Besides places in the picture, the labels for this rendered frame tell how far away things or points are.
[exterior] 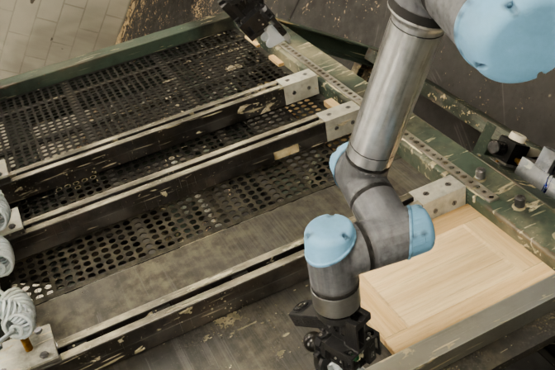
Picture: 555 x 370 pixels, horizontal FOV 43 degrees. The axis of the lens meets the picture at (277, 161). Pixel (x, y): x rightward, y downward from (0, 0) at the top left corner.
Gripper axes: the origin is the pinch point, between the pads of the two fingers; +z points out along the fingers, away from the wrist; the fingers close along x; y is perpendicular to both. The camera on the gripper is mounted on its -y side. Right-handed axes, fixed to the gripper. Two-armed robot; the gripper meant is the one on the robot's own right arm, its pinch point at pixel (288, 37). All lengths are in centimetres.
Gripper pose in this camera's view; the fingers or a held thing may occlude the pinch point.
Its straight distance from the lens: 175.0
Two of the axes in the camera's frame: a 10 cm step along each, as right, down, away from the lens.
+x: 3.7, 5.7, -7.3
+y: -7.5, 6.5, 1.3
